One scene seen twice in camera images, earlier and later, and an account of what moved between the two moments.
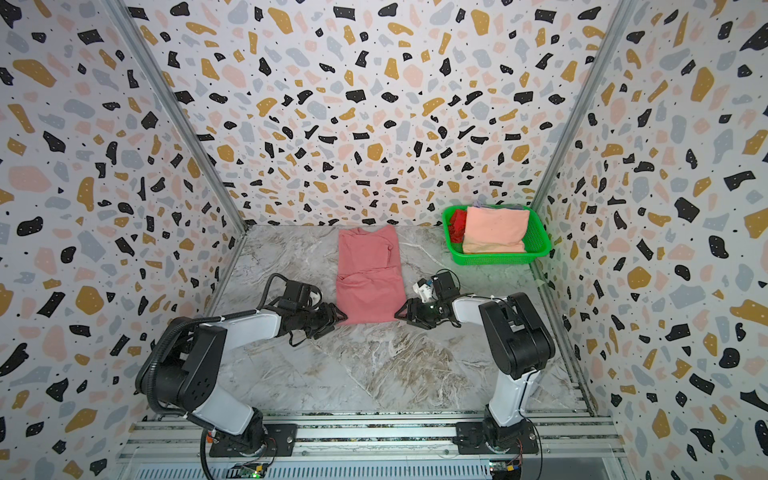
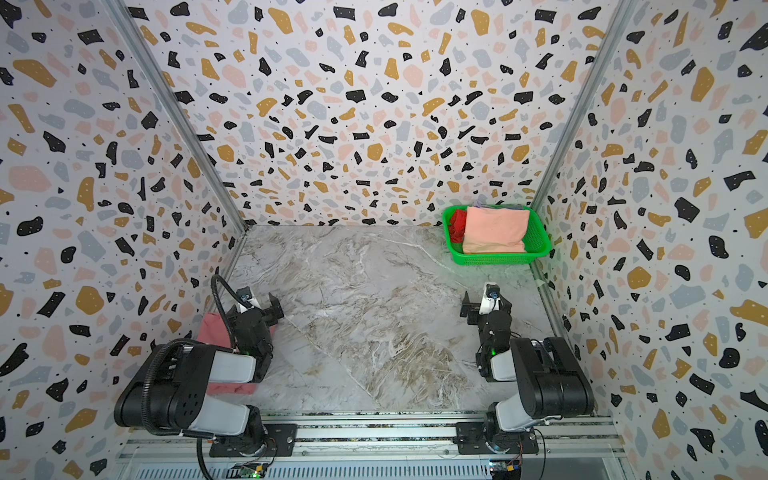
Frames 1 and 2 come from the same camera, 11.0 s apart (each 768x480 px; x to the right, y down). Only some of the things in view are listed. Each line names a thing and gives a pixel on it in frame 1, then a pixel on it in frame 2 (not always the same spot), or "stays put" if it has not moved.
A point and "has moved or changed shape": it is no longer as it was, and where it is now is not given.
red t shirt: (457, 226) stays put
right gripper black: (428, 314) → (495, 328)
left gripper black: (327, 318) → (269, 314)
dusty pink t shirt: (369, 278) has moved or changed shape
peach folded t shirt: (495, 230) stays put
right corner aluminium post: (613, 38) stays put
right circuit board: (505, 469) stays put
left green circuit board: (247, 471) stays put
